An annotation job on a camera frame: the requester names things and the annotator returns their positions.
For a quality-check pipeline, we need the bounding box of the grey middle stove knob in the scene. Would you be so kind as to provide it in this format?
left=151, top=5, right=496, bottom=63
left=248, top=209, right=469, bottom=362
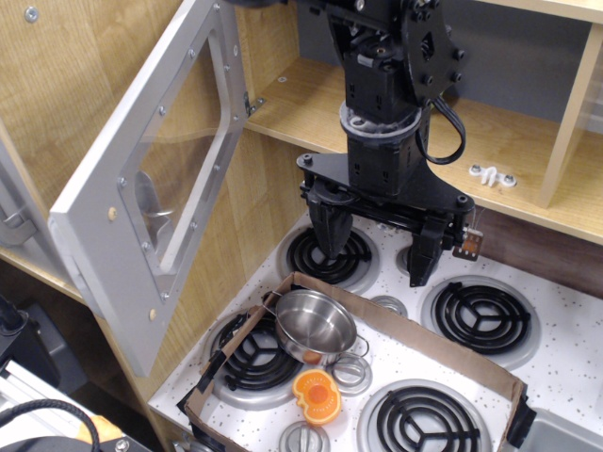
left=371, top=295, right=408, bottom=317

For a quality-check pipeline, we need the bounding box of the back right black burner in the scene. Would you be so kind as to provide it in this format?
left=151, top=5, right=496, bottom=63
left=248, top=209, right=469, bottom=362
left=420, top=275, right=542, bottom=371

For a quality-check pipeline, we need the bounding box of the stainless steel pot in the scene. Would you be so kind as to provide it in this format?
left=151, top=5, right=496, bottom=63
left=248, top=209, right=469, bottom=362
left=262, top=288, right=369, bottom=366

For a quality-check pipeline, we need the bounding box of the grey fridge door handle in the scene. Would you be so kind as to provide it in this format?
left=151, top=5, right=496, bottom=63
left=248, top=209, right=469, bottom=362
left=0, top=140, right=67, bottom=288

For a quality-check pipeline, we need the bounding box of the brown cardboard barrier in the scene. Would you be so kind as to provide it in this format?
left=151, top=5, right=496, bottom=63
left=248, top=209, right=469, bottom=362
left=155, top=269, right=532, bottom=451

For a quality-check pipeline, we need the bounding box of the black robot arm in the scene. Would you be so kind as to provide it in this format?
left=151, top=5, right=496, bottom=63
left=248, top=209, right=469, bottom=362
left=298, top=1, right=475, bottom=287

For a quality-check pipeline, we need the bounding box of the grey back stove knob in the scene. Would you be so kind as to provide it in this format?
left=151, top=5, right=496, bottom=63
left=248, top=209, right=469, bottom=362
left=396, top=246, right=411, bottom=277

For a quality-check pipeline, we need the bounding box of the orange toy fruit half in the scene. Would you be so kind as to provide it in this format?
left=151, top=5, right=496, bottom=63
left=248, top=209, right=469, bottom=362
left=292, top=369, right=342, bottom=427

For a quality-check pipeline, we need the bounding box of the hanging brown spatula toy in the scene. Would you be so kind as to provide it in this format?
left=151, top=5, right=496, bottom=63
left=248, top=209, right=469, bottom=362
left=452, top=229, right=483, bottom=262

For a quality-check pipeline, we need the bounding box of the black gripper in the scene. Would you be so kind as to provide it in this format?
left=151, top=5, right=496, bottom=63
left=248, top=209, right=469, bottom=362
left=297, top=126, right=475, bottom=287

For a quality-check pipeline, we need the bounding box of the grey sink basin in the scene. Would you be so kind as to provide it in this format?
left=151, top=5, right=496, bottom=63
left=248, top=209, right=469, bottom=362
left=515, top=409, right=602, bottom=452

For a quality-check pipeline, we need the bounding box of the back left black burner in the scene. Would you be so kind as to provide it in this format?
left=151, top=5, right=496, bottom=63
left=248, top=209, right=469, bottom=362
left=276, top=225, right=380, bottom=294

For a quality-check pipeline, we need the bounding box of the white plastic door catch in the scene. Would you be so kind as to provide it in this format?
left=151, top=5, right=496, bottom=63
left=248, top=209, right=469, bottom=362
left=468, top=164, right=517, bottom=187

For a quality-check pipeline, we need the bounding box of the front left black burner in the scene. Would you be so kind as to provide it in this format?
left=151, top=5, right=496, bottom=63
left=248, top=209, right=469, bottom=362
left=212, top=314, right=307, bottom=411

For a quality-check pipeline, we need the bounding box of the grey stove knob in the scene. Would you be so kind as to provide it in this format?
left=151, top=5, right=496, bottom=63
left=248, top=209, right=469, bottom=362
left=327, top=354, right=373, bottom=396
left=371, top=295, right=408, bottom=317
left=279, top=422, right=331, bottom=452
left=396, top=246, right=411, bottom=277

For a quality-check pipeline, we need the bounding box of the grey front stove knob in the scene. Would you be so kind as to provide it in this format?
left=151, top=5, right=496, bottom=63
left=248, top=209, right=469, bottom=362
left=279, top=422, right=331, bottom=452

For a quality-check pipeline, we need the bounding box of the silver toy microwave door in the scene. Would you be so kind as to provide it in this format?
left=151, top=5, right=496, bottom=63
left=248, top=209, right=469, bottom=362
left=48, top=1, right=251, bottom=377

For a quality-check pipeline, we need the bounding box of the front right black burner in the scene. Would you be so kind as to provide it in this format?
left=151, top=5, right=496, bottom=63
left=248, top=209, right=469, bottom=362
left=356, top=379, right=493, bottom=452

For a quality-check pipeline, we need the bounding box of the black cable loop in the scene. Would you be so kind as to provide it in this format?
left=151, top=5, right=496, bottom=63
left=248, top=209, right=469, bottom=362
left=0, top=398, right=103, bottom=452

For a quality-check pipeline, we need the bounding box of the grey centre stove knob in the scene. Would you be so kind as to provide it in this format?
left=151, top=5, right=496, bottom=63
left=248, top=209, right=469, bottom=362
left=327, top=354, right=373, bottom=396

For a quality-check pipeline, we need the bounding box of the black box on floor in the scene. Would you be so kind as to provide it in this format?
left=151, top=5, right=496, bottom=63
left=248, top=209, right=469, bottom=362
left=1, top=297, right=88, bottom=395

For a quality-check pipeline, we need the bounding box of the black burner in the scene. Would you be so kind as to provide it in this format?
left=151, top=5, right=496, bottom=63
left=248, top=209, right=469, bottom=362
left=212, top=314, right=307, bottom=411
left=356, top=379, right=493, bottom=452
left=276, top=225, right=380, bottom=294
left=420, top=275, right=542, bottom=371

